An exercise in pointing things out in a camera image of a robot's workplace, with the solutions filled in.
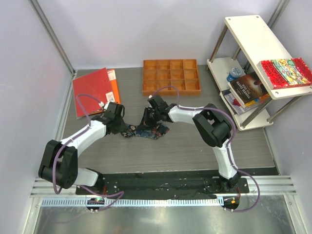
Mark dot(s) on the orange wooden compartment tray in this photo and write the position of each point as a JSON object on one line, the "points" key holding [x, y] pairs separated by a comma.
{"points": [[167, 75]]}

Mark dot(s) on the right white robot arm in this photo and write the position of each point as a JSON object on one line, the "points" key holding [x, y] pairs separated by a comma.
{"points": [[213, 125]]}

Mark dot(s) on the floral navy necktie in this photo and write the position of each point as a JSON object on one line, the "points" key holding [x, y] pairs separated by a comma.
{"points": [[144, 131]]}

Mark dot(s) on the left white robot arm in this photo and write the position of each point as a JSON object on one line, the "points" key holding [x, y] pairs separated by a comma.
{"points": [[59, 164]]}

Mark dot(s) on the right aluminium frame post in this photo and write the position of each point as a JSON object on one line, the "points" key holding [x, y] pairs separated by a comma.
{"points": [[277, 13]]}

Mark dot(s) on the aluminium frame post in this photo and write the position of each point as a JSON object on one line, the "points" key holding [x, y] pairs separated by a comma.
{"points": [[51, 33], [277, 13]]}

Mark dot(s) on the white two-tier shelf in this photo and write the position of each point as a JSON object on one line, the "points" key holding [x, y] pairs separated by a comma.
{"points": [[257, 42]]}

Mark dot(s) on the slotted white cable duct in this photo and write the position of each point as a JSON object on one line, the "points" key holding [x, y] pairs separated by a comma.
{"points": [[98, 202]]}

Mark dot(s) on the left aluminium frame post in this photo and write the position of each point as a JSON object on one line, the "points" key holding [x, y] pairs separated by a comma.
{"points": [[51, 33]]}

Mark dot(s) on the aluminium rail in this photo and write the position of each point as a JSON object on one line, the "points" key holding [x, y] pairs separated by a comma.
{"points": [[269, 185]]}

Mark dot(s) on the red colourful book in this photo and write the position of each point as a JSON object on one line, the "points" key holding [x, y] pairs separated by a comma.
{"points": [[287, 73]]}

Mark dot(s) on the orange notebook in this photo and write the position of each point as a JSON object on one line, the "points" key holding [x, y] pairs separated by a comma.
{"points": [[113, 80]]}

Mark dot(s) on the bottom stacked books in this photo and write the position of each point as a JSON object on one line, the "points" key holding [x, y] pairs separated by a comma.
{"points": [[234, 103]]}

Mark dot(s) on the red folder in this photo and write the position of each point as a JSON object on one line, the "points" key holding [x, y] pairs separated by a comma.
{"points": [[96, 84]]}

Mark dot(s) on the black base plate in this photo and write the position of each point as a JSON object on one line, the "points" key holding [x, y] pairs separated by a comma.
{"points": [[172, 185]]}

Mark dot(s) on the blue lidded jar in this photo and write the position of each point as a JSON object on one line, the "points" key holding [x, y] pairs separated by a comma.
{"points": [[235, 73]]}

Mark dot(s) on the dark brown book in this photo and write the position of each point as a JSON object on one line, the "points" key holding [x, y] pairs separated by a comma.
{"points": [[248, 89]]}

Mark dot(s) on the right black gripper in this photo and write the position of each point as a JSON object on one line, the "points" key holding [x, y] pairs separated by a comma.
{"points": [[146, 122]]}

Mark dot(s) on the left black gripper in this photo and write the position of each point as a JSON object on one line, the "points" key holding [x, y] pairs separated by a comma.
{"points": [[122, 127]]}

